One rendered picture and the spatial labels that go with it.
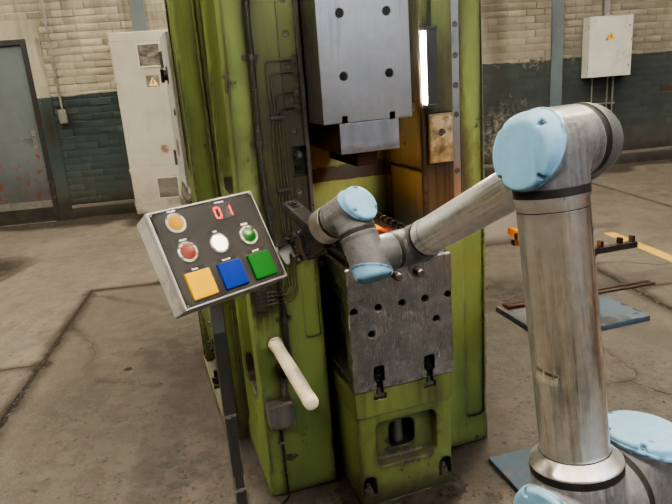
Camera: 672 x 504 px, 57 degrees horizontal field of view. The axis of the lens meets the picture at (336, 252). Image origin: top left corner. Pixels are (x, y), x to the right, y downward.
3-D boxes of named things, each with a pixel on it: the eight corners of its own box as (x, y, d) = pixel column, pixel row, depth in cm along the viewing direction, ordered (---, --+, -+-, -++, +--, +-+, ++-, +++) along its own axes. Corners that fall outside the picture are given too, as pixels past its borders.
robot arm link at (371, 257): (409, 268, 141) (390, 218, 143) (369, 280, 135) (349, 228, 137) (388, 279, 149) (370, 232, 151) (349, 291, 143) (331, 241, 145)
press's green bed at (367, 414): (455, 483, 233) (452, 371, 220) (363, 510, 222) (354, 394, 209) (395, 412, 283) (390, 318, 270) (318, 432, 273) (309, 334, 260)
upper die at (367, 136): (399, 148, 198) (398, 118, 196) (341, 155, 193) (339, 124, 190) (354, 138, 237) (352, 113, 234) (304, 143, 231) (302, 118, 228)
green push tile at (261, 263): (278, 272, 178) (268, 248, 179) (257, 279, 173) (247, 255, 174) (275, 274, 179) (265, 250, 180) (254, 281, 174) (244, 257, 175)
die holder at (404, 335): (454, 371, 219) (451, 251, 207) (354, 395, 209) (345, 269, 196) (390, 317, 271) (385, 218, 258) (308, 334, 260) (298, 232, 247)
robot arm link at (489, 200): (638, 82, 100) (411, 225, 157) (590, 88, 94) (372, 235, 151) (668, 147, 98) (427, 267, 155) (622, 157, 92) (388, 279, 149)
